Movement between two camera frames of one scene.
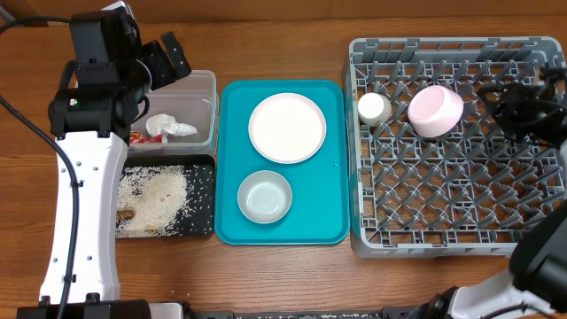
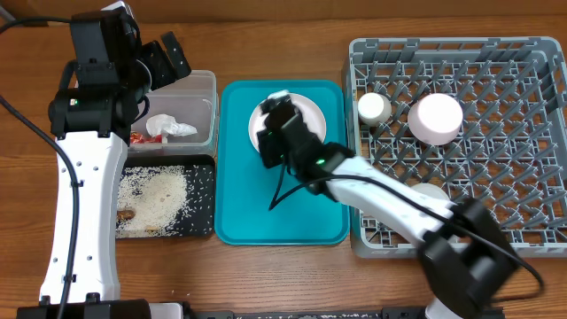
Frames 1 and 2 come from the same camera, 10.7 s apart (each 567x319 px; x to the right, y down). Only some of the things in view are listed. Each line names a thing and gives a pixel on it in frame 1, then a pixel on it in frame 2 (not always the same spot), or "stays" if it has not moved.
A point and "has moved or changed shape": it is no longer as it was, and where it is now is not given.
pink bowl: (433, 110) has moved or changed shape
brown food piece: (122, 214) stays
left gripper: (165, 73) stays
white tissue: (166, 126) stays
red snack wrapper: (136, 137) stays
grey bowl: (264, 197) to (431, 190)
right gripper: (511, 111) to (271, 136)
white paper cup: (374, 108) stays
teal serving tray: (320, 206) stays
